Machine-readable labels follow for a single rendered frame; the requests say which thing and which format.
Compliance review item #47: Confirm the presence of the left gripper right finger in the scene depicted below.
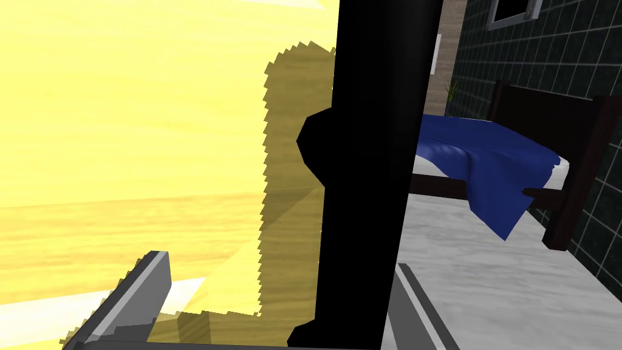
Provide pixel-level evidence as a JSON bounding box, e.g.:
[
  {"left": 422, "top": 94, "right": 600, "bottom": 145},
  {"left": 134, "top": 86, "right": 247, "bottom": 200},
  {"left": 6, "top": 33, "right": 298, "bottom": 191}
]
[{"left": 381, "top": 262, "right": 462, "bottom": 350}]

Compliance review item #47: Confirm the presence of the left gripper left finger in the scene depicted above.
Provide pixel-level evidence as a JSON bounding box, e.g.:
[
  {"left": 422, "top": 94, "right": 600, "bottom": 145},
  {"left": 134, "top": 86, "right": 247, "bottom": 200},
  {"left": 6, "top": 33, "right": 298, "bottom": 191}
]
[{"left": 60, "top": 250, "right": 173, "bottom": 350}]

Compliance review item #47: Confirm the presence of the yellow wooden door leaf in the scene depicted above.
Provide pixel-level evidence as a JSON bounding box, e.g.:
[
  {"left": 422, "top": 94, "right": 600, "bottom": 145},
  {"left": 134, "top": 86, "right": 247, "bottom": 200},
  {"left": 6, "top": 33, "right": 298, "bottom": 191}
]
[{"left": 0, "top": 0, "right": 444, "bottom": 350}]

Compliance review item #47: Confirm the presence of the dark bed with blue blanket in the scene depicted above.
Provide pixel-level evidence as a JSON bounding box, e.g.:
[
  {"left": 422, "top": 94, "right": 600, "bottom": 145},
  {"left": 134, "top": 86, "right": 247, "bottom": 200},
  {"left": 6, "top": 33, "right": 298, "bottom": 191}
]
[{"left": 409, "top": 80, "right": 622, "bottom": 252}]

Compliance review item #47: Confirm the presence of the grey framed window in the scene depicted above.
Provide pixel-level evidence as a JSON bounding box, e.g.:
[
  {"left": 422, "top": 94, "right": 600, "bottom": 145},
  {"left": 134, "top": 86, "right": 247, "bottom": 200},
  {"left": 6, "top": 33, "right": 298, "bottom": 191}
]
[{"left": 487, "top": 0, "right": 544, "bottom": 32}]

